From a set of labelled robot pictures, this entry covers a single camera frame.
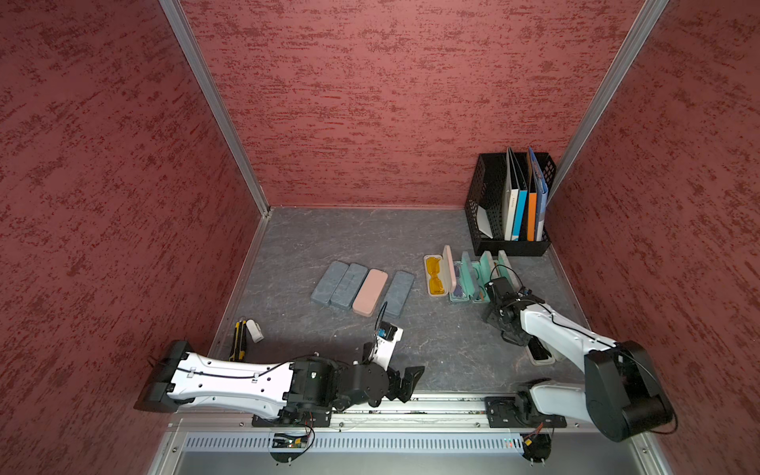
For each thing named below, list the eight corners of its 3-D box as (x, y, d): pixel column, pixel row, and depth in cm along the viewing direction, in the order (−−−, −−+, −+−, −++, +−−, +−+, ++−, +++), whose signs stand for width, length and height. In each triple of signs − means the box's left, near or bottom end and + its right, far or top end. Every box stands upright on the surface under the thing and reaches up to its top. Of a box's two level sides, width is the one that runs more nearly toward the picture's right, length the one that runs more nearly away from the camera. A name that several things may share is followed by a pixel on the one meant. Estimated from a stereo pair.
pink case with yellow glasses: (427, 296, 97) (430, 284, 91) (423, 258, 107) (426, 245, 101) (453, 296, 97) (457, 284, 91) (447, 258, 107) (450, 245, 101)
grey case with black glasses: (330, 305, 95) (329, 300, 92) (348, 266, 105) (348, 261, 102) (352, 311, 93) (351, 307, 91) (368, 272, 103) (368, 266, 101)
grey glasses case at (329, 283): (310, 301, 96) (308, 296, 93) (332, 264, 105) (331, 259, 103) (328, 307, 95) (326, 302, 92) (348, 269, 104) (347, 264, 102)
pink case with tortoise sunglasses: (351, 312, 94) (350, 308, 91) (369, 271, 104) (368, 266, 102) (372, 319, 92) (372, 315, 90) (388, 276, 102) (389, 272, 100)
